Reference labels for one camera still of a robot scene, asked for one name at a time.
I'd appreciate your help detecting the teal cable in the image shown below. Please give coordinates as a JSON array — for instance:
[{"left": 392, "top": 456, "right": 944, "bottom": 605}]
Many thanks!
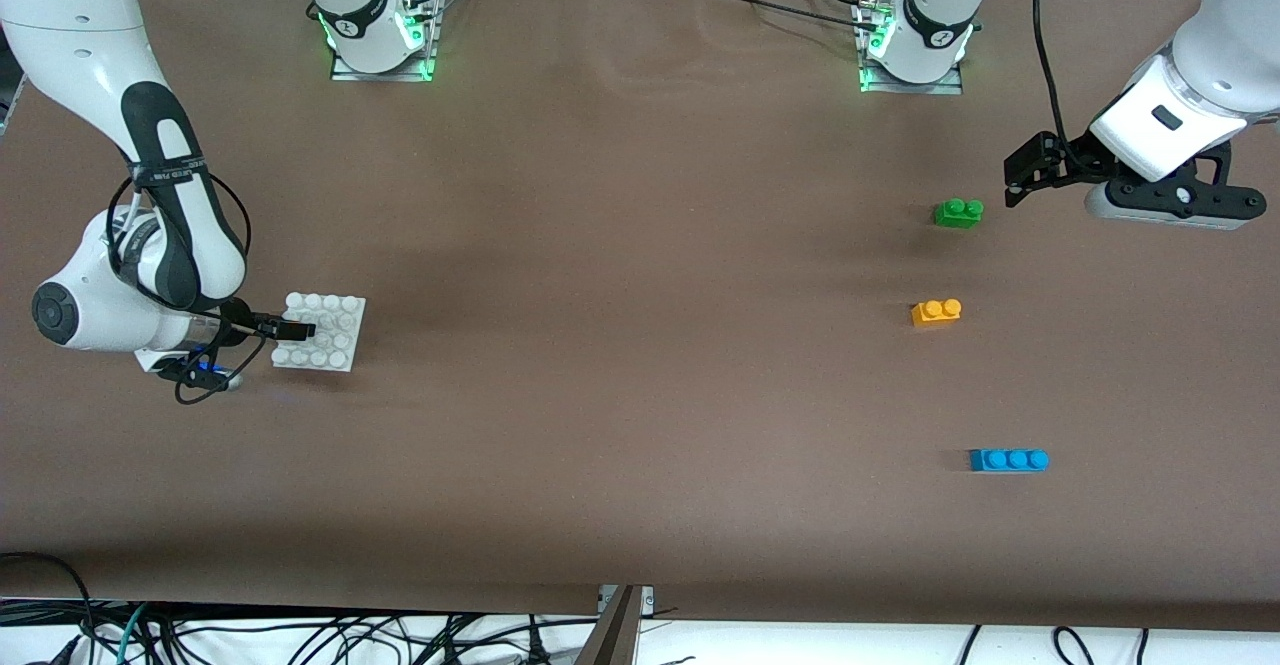
[{"left": 112, "top": 603, "right": 151, "bottom": 665}]

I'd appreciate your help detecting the white studded base plate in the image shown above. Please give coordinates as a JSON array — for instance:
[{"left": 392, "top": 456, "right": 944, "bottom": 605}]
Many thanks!
[{"left": 272, "top": 292, "right": 368, "bottom": 374}]

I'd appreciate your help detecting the aluminium profile beam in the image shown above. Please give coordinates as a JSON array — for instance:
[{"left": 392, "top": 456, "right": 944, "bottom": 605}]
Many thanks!
[{"left": 573, "top": 585, "right": 656, "bottom": 665}]

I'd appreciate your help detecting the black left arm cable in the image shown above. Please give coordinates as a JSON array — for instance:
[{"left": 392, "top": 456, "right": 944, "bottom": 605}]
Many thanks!
[{"left": 1030, "top": 0, "right": 1083, "bottom": 161}]

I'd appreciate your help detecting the brown paper table cover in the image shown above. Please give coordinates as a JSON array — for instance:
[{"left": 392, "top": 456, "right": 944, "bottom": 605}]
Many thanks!
[{"left": 0, "top": 0, "right": 1280, "bottom": 632}]

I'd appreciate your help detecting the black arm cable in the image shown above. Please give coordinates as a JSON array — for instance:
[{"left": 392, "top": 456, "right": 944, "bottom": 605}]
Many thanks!
[
  {"left": 1030, "top": 0, "right": 1083, "bottom": 161},
  {"left": 105, "top": 167, "right": 269, "bottom": 406}
]

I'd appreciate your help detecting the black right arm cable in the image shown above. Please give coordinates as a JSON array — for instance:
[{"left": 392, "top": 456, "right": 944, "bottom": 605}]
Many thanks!
[{"left": 105, "top": 167, "right": 269, "bottom": 406}]

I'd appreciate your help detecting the black looped floor cable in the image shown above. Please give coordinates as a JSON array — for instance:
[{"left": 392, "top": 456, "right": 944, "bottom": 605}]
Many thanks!
[{"left": 0, "top": 551, "right": 98, "bottom": 665}]

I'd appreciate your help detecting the blue three-stud block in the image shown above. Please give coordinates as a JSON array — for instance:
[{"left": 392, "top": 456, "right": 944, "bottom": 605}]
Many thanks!
[{"left": 969, "top": 448, "right": 1051, "bottom": 474}]

